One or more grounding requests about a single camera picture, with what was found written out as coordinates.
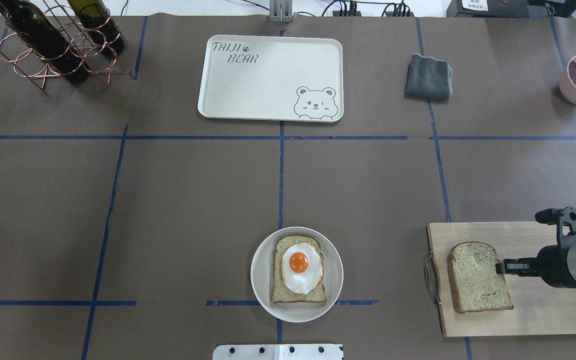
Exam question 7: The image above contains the white round plate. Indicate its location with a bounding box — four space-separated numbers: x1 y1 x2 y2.
250 227 345 323

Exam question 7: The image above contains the wooden cutting board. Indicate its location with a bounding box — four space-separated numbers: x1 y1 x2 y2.
427 221 576 337

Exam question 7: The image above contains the copper wire bottle rack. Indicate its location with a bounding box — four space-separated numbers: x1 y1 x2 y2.
0 0 127 89

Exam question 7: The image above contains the aluminium frame post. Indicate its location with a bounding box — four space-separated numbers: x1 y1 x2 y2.
269 0 294 24

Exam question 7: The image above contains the grey folded cloth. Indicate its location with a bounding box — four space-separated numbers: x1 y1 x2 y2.
404 53 453 101

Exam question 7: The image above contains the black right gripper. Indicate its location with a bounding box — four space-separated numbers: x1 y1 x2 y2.
495 244 569 289

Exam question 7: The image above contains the dark wine bottle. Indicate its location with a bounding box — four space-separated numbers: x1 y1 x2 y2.
68 0 126 58
0 0 89 84

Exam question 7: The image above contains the bread slice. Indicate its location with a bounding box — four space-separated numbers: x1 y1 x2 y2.
446 241 514 314
270 235 327 304

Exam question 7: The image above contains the dark wine bottle right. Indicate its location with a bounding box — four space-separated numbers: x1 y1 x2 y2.
68 0 126 58

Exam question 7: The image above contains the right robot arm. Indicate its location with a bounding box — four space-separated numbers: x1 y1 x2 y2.
494 244 576 289

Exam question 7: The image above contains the fried egg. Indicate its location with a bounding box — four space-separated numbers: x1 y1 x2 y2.
279 243 323 295

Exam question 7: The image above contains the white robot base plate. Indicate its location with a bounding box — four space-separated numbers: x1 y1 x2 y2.
212 343 345 360

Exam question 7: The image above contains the dark wine bottle left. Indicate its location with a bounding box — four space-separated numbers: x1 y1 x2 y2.
0 0 89 84

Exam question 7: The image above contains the white bear serving tray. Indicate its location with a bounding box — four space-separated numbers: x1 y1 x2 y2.
198 34 345 123

